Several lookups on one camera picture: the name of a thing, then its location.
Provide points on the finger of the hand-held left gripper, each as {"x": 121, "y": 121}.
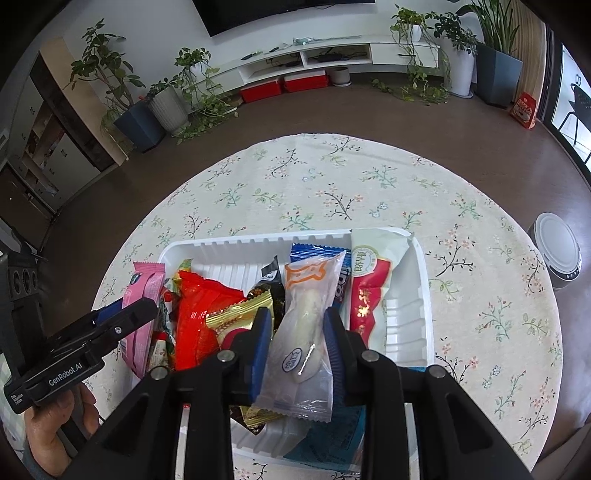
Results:
{"x": 108, "y": 311}
{"x": 120, "y": 323}

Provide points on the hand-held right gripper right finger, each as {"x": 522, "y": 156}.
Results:
{"x": 333, "y": 355}

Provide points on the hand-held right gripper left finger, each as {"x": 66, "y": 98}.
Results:
{"x": 261, "y": 350}

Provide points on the clear bun packet orange print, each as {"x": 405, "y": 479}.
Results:
{"x": 302, "y": 323}

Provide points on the red and gold snack packet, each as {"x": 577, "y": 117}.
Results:
{"x": 235, "y": 314}

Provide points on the pink snack packet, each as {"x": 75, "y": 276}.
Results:
{"x": 147, "y": 286}

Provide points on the black snack packet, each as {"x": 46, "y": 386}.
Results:
{"x": 270, "y": 281}

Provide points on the orange-red snack packet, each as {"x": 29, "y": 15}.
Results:
{"x": 198, "y": 314}

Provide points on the red and white snack packet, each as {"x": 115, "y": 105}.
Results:
{"x": 369, "y": 286}

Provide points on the white plastic tray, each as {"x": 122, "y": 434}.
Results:
{"x": 406, "y": 323}

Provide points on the light blue snack packet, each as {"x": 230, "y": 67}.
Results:
{"x": 332, "y": 438}

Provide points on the blue and yellow cake packet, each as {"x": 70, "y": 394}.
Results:
{"x": 314, "y": 253}

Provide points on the person's left hand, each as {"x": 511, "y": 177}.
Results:
{"x": 44, "y": 424}

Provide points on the tall plant in blue pot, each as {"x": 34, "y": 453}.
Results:
{"x": 138, "y": 127}

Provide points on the plant in ribbed white pot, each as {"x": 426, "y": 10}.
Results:
{"x": 168, "y": 108}

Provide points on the trailing vine plant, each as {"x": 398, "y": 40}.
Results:
{"x": 203, "y": 101}

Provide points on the white trash can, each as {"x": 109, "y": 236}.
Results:
{"x": 556, "y": 251}

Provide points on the red storage box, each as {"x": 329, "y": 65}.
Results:
{"x": 261, "y": 91}
{"x": 305, "y": 82}

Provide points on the small white pot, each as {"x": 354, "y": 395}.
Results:
{"x": 340, "y": 77}

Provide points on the white television cabinet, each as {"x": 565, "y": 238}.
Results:
{"x": 268, "y": 64}

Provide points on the red bag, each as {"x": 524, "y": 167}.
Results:
{"x": 524, "y": 113}

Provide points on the bushy plant in white pot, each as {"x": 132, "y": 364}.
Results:
{"x": 461, "y": 74}

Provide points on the broad-leaf plant in blue pot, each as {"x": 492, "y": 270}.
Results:
{"x": 501, "y": 78}

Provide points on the hanging pothos plant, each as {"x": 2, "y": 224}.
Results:
{"x": 411, "y": 21}

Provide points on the black balcony chair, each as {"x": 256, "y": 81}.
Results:
{"x": 579, "y": 99}

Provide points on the beige curtain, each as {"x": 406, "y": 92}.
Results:
{"x": 533, "y": 55}

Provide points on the wooden wall cabinet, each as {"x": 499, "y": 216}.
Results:
{"x": 51, "y": 147}

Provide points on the black wall television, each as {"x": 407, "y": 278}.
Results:
{"x": 277, "y": 14}

